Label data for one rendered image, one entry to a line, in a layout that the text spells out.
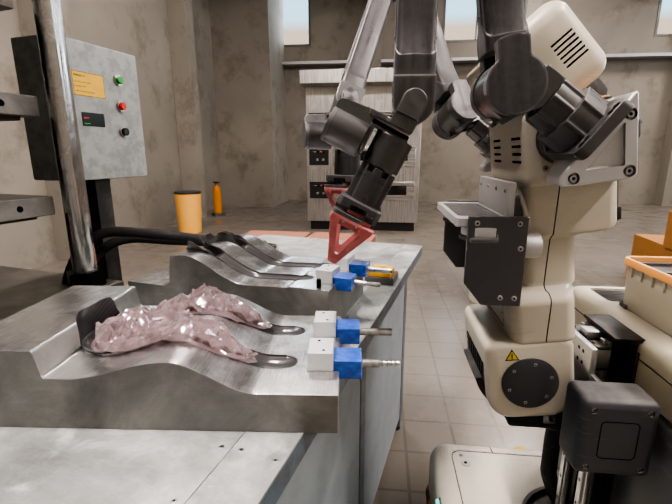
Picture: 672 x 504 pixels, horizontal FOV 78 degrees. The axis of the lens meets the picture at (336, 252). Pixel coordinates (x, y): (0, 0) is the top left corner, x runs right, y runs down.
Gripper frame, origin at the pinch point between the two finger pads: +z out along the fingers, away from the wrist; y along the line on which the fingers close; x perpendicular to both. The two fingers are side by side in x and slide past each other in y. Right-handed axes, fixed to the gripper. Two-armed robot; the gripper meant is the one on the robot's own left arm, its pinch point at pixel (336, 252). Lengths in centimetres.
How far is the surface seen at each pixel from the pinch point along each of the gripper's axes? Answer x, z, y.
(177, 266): -29.0, 24.5, -20.2
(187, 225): -200, 196, -507
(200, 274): -23.4, 23.1, -18.9
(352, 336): 8.8, 11.4, 0.5
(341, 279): 3.9, 8.8, -16.5
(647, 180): 581, -244, -964
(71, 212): -66, 33, -38
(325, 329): 4.3, 12.1, 1.2
